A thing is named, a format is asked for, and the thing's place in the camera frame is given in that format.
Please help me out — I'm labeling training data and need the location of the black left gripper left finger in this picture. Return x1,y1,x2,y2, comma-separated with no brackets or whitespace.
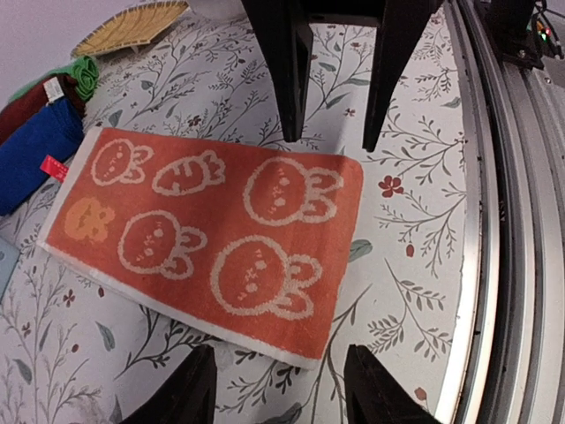
123,344,217,424

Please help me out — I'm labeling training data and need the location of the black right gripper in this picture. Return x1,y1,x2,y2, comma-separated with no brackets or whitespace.
242,0,441,153

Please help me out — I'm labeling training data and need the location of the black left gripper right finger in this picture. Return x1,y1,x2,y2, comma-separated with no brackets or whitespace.
343,344,439,424

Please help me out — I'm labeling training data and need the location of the orange bunny pattern towel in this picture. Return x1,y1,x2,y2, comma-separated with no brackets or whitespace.
38,128,364,369

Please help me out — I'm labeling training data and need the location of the yellow woven bamboo tray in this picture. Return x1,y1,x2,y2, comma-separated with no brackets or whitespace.
71,1,189,57

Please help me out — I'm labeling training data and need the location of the light blue plastic basket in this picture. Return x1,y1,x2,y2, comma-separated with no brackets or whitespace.
0,238,20,299

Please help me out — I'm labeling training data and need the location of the green rolled towel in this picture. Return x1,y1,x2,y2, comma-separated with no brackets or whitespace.
8,56,99,102

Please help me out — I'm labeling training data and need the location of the blue rolled towel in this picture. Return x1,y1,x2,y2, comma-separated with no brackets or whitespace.
1,98,84,216

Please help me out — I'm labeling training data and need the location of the brown rolled towel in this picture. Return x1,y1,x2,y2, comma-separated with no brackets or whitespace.
0,73,86,143

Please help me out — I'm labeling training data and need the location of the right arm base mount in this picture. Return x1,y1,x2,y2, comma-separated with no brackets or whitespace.
473,0,564,70

